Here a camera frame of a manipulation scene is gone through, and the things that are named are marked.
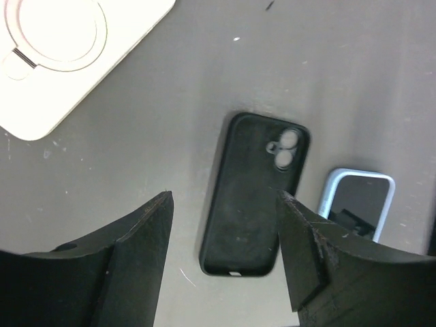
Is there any light blue phone case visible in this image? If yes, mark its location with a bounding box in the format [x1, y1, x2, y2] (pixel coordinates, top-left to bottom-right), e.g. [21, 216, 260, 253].
[318, 168, 396, 243]

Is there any beige phone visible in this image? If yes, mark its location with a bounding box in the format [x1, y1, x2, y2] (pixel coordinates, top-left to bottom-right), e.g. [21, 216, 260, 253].
[1, 0, 174, 141]

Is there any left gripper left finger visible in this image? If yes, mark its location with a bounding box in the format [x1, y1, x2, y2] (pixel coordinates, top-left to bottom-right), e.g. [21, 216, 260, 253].
[1, 191, 174, 326]

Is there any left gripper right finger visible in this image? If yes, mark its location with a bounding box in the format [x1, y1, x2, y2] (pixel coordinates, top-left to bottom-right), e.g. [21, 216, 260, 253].
[276, 191, 435, 326]

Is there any black phone case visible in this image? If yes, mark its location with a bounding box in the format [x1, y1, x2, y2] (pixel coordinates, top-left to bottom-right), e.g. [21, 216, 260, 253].
[199, 112, 311, 277]

